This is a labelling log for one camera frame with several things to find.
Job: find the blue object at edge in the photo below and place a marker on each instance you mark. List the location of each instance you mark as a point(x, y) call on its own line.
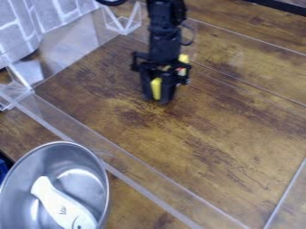
point(3, 170)

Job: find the grey brick pattern cloth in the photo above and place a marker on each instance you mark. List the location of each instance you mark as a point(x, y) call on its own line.
point(27, 19)

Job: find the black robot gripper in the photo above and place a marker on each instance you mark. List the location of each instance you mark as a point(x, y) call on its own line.
point(164, 58)

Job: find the clear acrylic barrier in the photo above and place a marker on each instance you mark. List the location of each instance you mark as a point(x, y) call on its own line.
point(214, 161)

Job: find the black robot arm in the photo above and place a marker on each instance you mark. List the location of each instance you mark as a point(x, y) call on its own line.
point(166, 14)

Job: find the white wooden fish toy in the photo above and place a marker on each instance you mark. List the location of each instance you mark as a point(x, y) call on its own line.
point(67, 212)

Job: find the yellow butter block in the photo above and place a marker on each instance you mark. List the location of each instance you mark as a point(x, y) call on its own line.
point(181, 72)

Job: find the silver metal bowl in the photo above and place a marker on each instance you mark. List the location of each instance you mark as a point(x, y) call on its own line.
point(77, 173)

